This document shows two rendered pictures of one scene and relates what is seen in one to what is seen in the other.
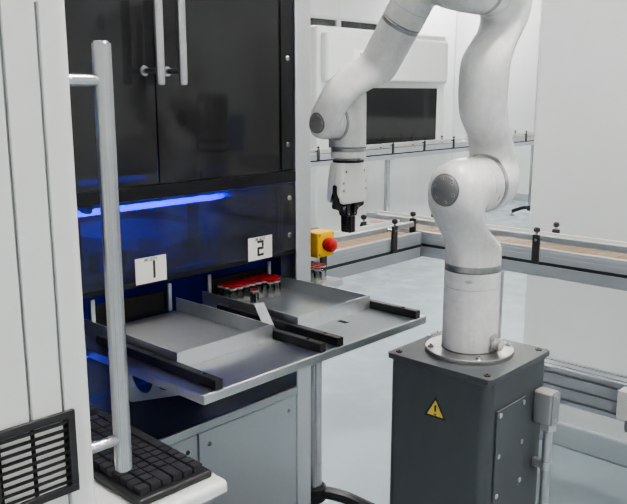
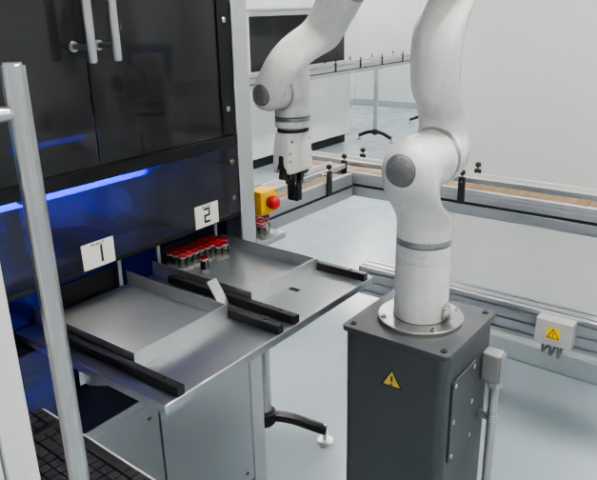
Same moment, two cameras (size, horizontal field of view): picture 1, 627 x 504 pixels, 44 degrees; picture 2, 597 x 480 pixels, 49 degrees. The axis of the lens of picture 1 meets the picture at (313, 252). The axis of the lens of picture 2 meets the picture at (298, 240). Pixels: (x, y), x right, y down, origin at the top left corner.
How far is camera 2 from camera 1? 0.36 m
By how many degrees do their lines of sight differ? 10
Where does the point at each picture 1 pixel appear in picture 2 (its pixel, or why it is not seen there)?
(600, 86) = (512, 27)
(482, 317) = (435, 290)
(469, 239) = (424, 217)
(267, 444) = (223, 393)
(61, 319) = not seen: outside the picture
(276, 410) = not seen: hidden behind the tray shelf
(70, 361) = (13, 449)
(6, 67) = not seen: outside the picture
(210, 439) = not seen: hidden behind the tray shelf
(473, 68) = (427, 41)
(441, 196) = (397, 177)
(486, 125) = (440, 100)
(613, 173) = (524, 109)
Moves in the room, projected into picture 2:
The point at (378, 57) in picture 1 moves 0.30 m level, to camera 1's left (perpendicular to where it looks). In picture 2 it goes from (323, 25) to (178, 29)
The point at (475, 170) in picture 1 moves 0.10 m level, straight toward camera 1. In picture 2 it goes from (430, 150) to (436, 161)
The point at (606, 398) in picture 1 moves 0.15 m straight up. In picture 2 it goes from (524, 322) to (528, 282)
